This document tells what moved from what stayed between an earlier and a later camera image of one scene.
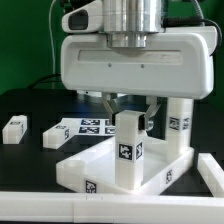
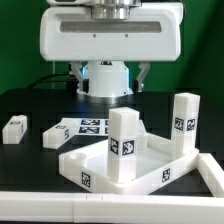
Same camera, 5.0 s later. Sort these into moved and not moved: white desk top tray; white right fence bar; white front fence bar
Moved: white desk top tray
Not moved: white right fence bar; white front fence bar
